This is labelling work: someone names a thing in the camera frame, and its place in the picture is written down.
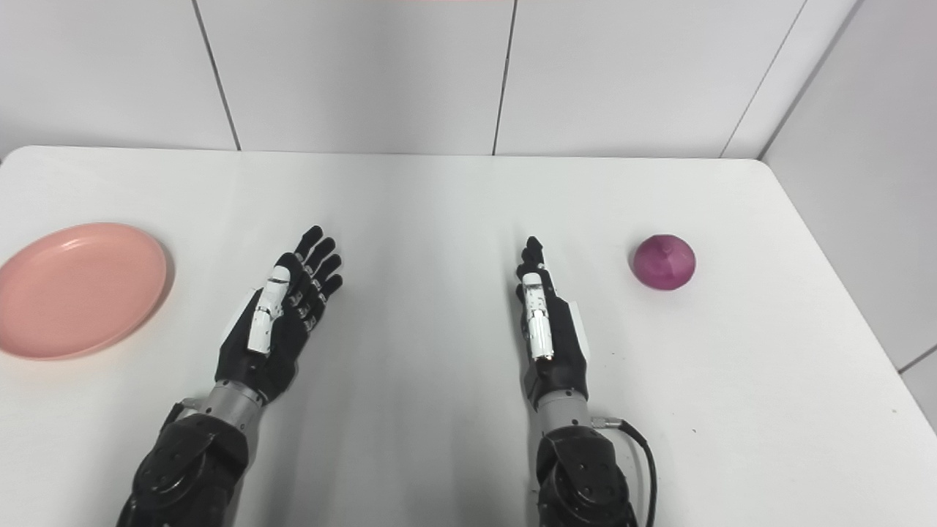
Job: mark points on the purple red onion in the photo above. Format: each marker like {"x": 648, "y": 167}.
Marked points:
{"x": 665, "y": 263}

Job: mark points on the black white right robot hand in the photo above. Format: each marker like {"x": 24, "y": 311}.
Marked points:
{"x": 560, "y": 344}

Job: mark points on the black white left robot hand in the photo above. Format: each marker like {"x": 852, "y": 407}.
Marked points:
{"x": 282, "y": 340}

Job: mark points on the pink round plate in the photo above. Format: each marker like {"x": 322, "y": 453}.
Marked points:
{"x": 77, "y": 289}

